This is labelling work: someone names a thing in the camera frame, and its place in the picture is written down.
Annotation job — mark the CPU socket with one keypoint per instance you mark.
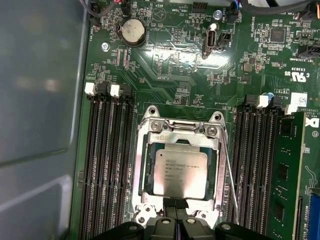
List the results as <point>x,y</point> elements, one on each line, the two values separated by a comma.
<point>163,124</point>

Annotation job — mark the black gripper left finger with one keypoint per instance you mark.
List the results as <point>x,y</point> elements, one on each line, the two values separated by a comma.
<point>160,230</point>

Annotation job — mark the black and grey PC case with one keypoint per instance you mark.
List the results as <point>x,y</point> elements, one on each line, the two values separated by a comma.
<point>37,100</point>

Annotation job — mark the RAM slot white latch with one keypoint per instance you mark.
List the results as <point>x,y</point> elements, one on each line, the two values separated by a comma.
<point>87,162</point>
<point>290,109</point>
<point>253,162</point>
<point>113,162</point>

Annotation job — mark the blue expansion slot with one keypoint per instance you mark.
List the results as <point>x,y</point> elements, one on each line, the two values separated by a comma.
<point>315,217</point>

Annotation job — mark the metal socket cover frame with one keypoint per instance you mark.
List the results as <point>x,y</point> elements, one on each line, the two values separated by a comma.
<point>156,138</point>

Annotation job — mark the silver coin battery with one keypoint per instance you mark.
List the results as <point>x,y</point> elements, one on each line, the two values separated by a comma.
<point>132,31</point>

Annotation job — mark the silver CPU chip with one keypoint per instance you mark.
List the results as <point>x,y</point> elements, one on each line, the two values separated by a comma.
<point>180,172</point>

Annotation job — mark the green motherboard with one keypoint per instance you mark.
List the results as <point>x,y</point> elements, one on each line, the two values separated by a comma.
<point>175,82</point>

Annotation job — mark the silver internal USB port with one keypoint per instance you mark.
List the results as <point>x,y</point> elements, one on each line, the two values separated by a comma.
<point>210,42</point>

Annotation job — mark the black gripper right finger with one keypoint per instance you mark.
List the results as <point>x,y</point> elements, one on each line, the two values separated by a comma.
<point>197,230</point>

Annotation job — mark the green RAM stick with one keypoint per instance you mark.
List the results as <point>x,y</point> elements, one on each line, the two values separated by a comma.
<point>287,162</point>

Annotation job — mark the silver board screw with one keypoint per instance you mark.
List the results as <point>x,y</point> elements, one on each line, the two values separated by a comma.
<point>217,13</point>
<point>105,46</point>

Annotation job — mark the RAM slot black latch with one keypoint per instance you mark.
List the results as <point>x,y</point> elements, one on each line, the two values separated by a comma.
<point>239,162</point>
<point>126,162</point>
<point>100,162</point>
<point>266,162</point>

